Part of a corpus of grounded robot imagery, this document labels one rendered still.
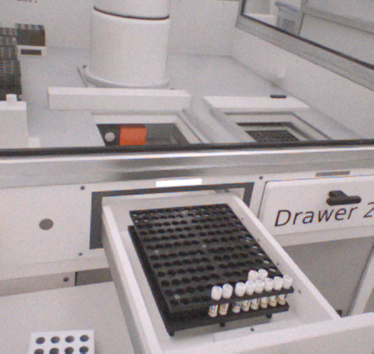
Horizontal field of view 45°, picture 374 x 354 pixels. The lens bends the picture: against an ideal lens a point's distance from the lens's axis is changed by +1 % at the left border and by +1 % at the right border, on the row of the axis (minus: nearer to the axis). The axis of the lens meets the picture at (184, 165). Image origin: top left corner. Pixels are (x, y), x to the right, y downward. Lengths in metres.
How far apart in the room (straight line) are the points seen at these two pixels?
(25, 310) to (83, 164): 0.24
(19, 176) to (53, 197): 0.06
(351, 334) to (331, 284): 0.56
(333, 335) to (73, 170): 0.42
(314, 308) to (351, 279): 0.51
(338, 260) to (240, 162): 0.41
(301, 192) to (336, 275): 0.31
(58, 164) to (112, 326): 0.26
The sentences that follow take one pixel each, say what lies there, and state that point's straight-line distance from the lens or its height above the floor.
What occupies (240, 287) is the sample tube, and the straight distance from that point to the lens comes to 0.60.
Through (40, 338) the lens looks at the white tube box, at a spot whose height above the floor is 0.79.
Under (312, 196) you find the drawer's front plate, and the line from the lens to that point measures 0.89.
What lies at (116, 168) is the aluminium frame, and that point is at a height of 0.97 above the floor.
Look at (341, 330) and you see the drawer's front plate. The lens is 0.58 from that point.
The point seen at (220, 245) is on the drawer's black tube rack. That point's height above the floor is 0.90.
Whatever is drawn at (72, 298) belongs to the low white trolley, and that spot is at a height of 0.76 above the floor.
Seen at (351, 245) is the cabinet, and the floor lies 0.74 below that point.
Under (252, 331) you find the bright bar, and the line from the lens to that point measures 0.65.
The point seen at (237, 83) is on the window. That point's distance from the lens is 0.75.
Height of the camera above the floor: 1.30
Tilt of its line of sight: 26 degrees down
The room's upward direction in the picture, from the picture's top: 8 degrees clockwise
